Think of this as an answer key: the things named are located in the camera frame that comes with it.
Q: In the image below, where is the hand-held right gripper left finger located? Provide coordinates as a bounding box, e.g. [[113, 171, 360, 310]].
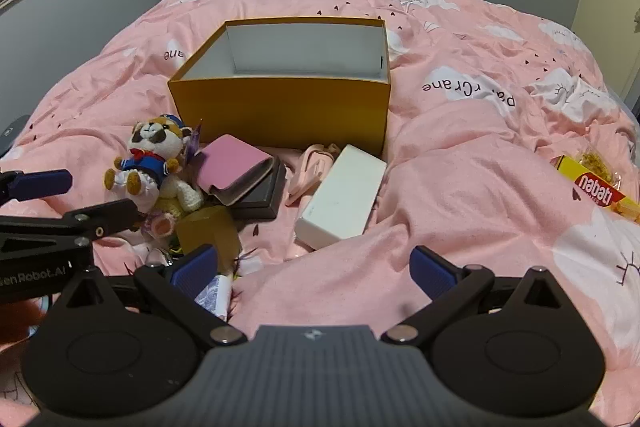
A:
[[50, 244, 248, 348]]

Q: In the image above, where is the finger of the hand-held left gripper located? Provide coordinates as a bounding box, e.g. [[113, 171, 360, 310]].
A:
[[0, 169, 73, 205], [0, 199, 143, 253]]

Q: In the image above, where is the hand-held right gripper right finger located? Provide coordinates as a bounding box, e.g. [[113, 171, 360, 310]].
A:
[[381, 246, 586, 345]]

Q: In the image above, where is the small gold box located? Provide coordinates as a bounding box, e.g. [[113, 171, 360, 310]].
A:
[[175, 206, 244, 270]]

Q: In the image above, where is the white crochet plush toy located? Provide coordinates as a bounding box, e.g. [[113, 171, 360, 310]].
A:
[[147, 174, 206, 238]]

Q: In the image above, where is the bear plush toy sailor outfit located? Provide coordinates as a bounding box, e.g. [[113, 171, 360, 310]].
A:
[[103, 114, 193, 202]]

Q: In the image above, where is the dark grey box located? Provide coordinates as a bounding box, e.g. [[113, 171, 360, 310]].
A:
[[220, 157, 288, 222]]

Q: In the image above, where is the white rectangular box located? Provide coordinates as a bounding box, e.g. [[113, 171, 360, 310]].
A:
[[295, 144, 387, 250]]

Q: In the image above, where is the pink leather wallet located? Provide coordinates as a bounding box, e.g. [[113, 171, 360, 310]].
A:
[[192, 134, 281, 206]]

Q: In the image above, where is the pink plastic phone holder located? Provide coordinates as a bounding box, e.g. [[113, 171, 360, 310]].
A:
[[286, 143, 343, 208]]

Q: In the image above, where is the yellow cardboard box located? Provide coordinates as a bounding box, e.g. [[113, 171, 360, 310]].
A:
[[167, 18, 392, 158]]

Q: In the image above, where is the white patterned tube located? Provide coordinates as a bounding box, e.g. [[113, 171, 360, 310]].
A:
[[194, 273, 234, 322]]

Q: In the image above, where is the grey rounded object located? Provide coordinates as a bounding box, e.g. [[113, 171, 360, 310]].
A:
[[0, 114, 32, 158]]

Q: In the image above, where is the pink printed blanket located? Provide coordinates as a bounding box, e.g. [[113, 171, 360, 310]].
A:
[[0, 0, 640, 427]]

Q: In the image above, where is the purple foil ornament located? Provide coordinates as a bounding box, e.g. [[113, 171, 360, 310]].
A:
[[182, 119, 203, 168]]

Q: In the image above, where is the yellow snack box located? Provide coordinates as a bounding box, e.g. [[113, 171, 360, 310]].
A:
[[552, 155, 640, 223]]

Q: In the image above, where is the clear snack bag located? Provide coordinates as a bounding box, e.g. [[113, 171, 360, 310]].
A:
[[575, 146, 622, 188]]

